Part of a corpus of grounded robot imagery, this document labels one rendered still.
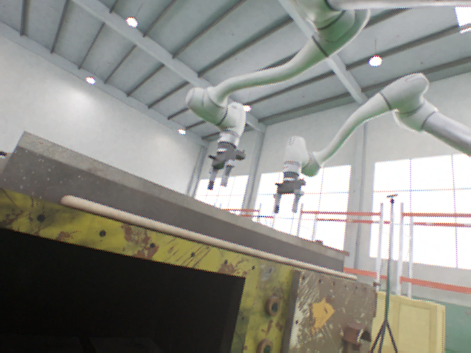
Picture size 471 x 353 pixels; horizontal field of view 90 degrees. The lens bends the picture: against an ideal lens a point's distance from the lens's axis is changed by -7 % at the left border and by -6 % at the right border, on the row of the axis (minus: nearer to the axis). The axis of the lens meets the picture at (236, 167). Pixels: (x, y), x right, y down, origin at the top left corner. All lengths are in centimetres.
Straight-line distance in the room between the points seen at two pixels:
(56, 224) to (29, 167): 13
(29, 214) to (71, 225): 6
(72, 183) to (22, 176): 8
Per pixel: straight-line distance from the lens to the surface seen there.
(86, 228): 51
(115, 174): 60
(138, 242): 54
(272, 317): 84
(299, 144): 130
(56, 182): 58
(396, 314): 543
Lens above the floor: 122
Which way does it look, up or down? 19 degrees up
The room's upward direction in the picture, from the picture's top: 14 degrees clockwise
